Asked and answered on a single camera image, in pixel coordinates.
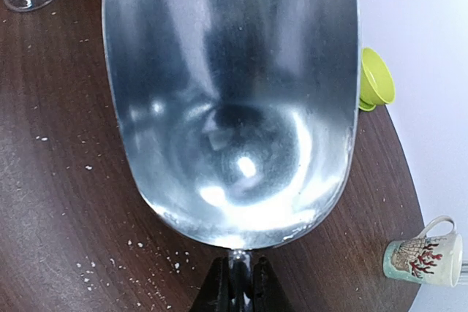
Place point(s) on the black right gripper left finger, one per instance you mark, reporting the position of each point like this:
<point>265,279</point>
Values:
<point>214,294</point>

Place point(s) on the green bowl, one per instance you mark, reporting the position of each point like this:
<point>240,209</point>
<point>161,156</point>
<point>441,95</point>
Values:
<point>377,85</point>

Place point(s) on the green saucer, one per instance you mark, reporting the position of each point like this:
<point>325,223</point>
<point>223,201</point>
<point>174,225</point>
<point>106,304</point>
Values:
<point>365,106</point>

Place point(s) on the silver metal scoop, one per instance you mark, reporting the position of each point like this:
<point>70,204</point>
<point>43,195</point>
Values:
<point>238,117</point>

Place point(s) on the coral pattern ceramic mug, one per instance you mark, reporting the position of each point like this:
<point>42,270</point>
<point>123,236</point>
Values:
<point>422,259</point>

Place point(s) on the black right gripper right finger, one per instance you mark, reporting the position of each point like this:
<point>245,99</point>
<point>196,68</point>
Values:
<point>269,295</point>

